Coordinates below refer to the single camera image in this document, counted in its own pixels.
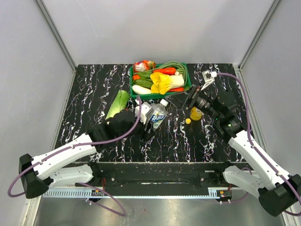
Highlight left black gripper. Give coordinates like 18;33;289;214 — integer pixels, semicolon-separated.
117;113;156;143

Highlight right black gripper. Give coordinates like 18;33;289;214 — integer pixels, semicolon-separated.
166;83;222;121

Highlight yellow juice bottle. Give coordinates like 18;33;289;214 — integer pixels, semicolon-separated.
190;107;203;121

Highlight clear water bottle white cap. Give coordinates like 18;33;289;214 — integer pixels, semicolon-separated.
146;99;169;130

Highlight yellow bottle cap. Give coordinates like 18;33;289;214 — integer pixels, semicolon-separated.
185;118;191;124

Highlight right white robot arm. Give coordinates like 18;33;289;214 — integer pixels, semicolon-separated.
166;85;301;217

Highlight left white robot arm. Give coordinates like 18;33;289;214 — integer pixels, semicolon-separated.
19;106;153;199

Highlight clear cola bottle red label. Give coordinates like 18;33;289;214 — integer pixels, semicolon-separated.
126;108;135;115

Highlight red toy pepper bottom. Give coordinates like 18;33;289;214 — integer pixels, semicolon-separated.
168;87;184;92

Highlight yellow white toy cabbage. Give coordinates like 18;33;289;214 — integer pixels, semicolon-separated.
150;73;185;95

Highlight green toy long beans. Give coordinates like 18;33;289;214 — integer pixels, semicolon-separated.
149;61;191;88

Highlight red toy chili pepper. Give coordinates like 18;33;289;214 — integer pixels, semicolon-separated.
153;67;176;75

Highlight green toy bok choy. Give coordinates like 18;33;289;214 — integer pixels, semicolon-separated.
132;71;153;89

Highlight green plastic basket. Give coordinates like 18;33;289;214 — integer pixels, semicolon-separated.
130;66;192;100

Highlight toy napa cabbage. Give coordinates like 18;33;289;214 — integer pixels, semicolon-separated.
105;90;130;119

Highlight white toy radish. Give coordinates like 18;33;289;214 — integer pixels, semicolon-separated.
132;85;151;95

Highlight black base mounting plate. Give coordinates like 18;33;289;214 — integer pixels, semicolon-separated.
88;162;233;189

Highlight small orange toy carrot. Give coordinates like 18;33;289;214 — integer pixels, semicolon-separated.
132;74;141;81

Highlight orange white toy vegetable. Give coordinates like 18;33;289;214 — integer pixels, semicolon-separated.
133;60;156;73

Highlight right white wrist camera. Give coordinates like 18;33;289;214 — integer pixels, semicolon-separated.
201;70;217;90

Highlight aluminium slotted rail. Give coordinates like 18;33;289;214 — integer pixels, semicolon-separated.
42;184;228;199

